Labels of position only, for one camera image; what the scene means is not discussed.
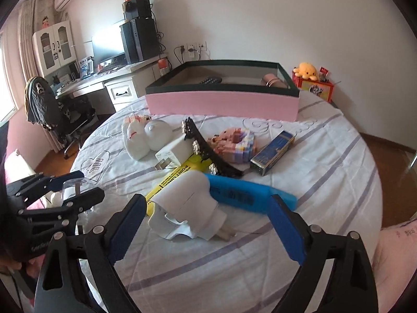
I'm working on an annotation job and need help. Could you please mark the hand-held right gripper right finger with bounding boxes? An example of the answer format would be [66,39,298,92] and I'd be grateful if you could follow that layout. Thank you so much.
[267,194,380,313]

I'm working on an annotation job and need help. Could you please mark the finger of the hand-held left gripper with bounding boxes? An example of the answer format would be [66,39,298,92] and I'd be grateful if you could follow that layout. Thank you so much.
[6,170,85,207]
[16,187,105,227]

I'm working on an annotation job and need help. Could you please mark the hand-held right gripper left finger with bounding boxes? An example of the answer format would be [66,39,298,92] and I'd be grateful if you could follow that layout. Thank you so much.
[34,194,149,313]

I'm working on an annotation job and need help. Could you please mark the clear plastic container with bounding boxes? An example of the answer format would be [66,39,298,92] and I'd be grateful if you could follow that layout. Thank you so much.
[49,179,95,217]

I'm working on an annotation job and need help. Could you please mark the blue marker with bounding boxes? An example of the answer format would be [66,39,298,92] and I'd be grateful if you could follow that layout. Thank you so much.
[204,173,298,212]

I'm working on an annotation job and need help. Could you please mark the white plug adapter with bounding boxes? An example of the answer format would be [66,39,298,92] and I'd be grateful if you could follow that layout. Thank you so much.
[148,171,237,242]

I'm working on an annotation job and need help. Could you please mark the blue and gold box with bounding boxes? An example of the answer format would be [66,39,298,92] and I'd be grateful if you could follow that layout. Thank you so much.
[250,130,296,177]

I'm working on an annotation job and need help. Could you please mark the yellow banana toy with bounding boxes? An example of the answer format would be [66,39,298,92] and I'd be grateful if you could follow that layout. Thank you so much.
[144,155,212,216]

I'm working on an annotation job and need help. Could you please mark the white charger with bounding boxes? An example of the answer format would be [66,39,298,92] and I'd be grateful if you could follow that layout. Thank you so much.
[155,136,193,170]

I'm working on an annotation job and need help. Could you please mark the white round device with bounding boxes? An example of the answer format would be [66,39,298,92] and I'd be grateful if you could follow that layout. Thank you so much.
[144,119,173,151]

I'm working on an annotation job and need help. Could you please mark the black flowered headband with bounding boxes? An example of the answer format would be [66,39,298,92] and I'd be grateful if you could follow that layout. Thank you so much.
[181,117,243,178]

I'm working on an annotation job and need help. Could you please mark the pink box with dark rim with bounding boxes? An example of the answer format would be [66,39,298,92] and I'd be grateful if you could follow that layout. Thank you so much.
[145,59,301,122]

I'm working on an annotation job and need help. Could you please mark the person's left hand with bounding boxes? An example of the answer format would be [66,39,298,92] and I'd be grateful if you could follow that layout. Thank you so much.
[0,256,41,279]

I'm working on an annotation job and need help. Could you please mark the black office chair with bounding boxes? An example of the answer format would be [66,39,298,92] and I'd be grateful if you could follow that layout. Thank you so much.
[26,76,98,159]

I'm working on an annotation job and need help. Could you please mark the white and pink brick figure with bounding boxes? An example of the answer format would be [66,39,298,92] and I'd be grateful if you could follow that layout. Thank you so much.
[122,114,154,161]

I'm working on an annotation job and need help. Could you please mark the black skull print garment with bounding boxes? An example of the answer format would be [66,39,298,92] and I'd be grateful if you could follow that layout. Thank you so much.
[26,76,62,126]

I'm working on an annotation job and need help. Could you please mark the white desk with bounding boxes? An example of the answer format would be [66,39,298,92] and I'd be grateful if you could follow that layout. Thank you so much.
[54,52,170,115]

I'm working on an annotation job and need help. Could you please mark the pink pillow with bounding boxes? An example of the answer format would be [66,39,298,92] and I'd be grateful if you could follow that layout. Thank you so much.
[373,220,417,300]

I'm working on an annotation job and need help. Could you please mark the white glass-door cabinet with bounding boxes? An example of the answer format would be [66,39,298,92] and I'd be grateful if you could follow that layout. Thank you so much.
[32,20,79,79]

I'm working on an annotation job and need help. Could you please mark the beige curtain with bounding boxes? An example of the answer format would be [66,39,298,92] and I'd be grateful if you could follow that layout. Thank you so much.
[0,0,56,124]

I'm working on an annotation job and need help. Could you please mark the computer monitor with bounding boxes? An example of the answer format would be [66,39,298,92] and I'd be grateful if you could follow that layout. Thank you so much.
[91,20,131,69]

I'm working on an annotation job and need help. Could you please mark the red printed box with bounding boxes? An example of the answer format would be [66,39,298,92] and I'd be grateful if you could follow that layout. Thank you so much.
[291,72,334,103]

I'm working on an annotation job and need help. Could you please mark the pink cylinder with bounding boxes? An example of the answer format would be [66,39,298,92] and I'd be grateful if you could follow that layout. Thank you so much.
[261,73,289,88]

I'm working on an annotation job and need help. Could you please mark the black computer tower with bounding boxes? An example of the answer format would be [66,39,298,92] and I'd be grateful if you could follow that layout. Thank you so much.
[119,18,161,65]

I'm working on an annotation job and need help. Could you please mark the yellow plush octopus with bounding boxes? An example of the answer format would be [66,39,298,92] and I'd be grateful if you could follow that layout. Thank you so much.
[292,62,319,81]

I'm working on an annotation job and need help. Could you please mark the black box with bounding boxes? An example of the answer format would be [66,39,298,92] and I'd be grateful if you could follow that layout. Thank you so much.
[122,0,154,22]

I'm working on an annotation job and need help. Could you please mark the wall sockets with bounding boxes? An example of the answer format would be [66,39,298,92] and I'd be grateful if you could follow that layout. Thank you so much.
[176,41,208,54]

